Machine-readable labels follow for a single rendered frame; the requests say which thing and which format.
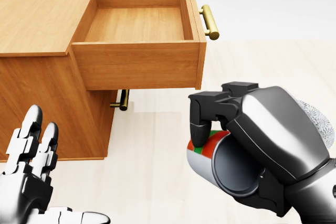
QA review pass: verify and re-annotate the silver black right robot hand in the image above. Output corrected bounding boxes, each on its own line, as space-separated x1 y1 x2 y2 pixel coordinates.
188 81 331 218

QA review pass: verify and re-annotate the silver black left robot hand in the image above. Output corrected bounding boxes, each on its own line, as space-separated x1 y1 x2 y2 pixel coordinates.
0 104 111 224

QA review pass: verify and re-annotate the red green white tin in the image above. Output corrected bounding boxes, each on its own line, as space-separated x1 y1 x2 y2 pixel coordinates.
186 129 266 199

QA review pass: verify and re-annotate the closed wooden drawer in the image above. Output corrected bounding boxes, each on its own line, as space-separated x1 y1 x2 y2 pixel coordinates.
88 89 118 159

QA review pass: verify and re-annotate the open wooden drawer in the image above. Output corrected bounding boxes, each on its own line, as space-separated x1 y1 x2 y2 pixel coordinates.
71 0 207 91

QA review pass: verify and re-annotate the wooden cabinet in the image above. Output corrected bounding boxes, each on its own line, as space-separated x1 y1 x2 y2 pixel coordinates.
0 0 118 162

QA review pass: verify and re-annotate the white patterned bowl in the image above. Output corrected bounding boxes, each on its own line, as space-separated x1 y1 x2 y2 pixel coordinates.
296 99 335 150

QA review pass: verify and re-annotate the long brass drawer handle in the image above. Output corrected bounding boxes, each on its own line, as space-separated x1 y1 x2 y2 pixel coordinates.
198 4 220 41

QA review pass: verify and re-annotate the short brass drawer handle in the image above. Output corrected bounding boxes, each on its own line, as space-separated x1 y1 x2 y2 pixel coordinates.
109 89 130 111

